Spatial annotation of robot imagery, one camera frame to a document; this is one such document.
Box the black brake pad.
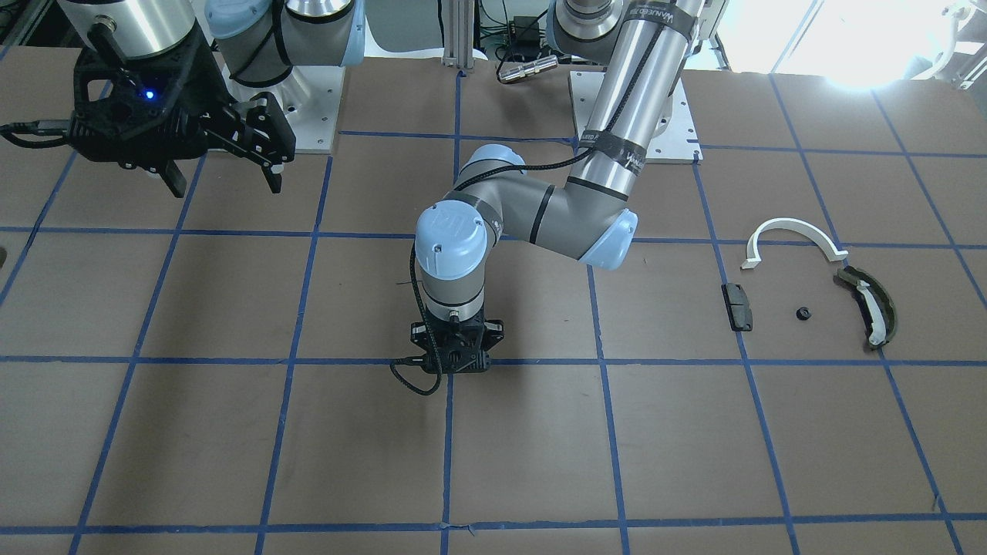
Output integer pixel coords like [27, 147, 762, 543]
[720, 282, 753, 331]

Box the white curved plastic clip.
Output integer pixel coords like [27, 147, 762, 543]
[741, 218, 849, 271]

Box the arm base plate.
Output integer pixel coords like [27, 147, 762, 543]
[222, 66, 346, 154]
[570, 71, 704, 164]

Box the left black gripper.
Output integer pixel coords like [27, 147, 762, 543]
[410, 312, 504, 375]

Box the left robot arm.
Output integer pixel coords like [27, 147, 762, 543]
[406, 1, 704, 375]

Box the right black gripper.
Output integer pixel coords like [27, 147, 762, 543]
[65, 31, 297, 199]

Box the green curved brake shoe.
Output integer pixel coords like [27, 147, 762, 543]
[834, 266, 898, 351]

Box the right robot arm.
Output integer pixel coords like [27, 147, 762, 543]
[52, 1, 365, 199]

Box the aluminium frame post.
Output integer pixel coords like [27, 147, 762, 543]
[437, 1, 478, 75]

